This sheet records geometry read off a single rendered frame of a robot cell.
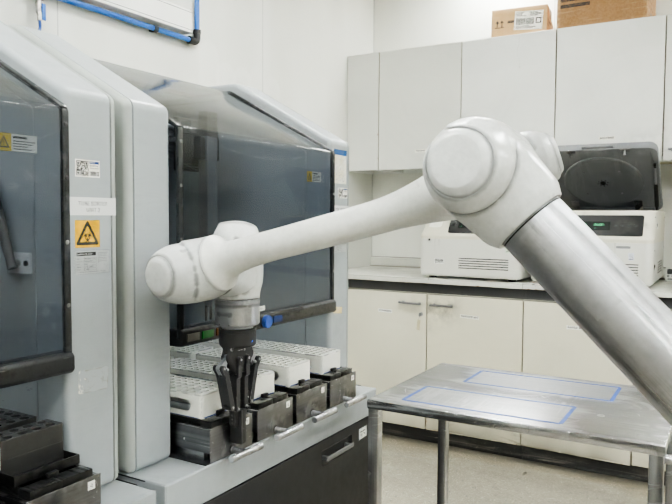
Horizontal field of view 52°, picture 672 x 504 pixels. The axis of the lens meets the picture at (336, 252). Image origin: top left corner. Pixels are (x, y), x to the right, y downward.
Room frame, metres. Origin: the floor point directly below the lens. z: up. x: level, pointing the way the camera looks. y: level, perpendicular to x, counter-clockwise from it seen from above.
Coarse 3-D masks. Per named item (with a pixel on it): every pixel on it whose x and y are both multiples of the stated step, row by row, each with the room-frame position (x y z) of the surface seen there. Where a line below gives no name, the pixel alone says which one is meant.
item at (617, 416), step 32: (416, 384) 1.63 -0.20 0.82; (448, 384) 1.64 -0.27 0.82; (480, 384) 1.64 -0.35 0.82; (512, 384) 1.64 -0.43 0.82; (544, 384) 1.64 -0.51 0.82; (576, 384) 1.64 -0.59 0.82; (608, 384) 1.65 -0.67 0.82; (448, 416) 1.40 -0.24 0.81; (480, 416) 1.37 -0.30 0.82; (512, 416) 1.37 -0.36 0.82; (544, 416) 1.37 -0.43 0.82; (576, 416) 1.38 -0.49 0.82; (608, 416) 1.38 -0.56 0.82; (640, 416) 1.38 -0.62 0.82; (448, 448) 1.86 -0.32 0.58; (640, 448) 1.22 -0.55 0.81
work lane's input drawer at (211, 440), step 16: (176, 416) 1.38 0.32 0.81; (224, 416) 1.37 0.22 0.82; (176, 432) 1.36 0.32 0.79; (192, 432) 1.34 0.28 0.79; (208, 432) 1.32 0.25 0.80; (224, 432) 1.36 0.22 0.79; (192, 448) 1.34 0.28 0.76; (208, 448) 1.32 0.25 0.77; (224, 448) 1.36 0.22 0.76; (240, 448) 1.36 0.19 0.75; (256, 448) 1.38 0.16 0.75
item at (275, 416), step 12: (264, 396) 1.52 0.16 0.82; (276, 396) 1.53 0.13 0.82; (252, 408) 1.47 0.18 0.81; (264, 408) 1.47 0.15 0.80; (276, 408) 1.51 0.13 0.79; (288, 408) 1.55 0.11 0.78; (252, 420) 1.46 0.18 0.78; (264, 420) 1.47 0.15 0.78; (276, 420) 1.51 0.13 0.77; (288, 420) 1.55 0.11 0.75; (264, 432) 1.47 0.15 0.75; (276, 432) 1.50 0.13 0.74; (288, 432) 1.48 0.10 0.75
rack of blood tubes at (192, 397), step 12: (180, 384) 1.44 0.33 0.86; (192, 384) 1.44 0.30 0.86; (204, 384) 1.45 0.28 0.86; (216, 384) 1.45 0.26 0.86; (180, 396) 1.38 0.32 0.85; (192, 396) 1.36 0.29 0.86; (204, 396) 1.36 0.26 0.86; (216, 396) 1.39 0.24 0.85; (180, 408) 1.46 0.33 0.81; (192, 408) 1.36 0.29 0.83; (204, 408) 1.36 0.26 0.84; (216, 408) 1.39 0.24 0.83
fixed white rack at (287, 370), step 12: (216, 348) 1.84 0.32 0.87; (204, 360) 1.75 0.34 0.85; (216, 360) 1.73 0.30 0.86; (264, 360) 1.70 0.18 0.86; (276, 360) 1.69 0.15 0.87; (288, 360) 1.69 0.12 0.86; (300, 360) 1.69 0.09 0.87; (276, 372) 1.75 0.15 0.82; (288, 372) 1.62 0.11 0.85; (300, 372) 1.66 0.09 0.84; (276, 384) 1.63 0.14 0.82; (288, 384) 1.62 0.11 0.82
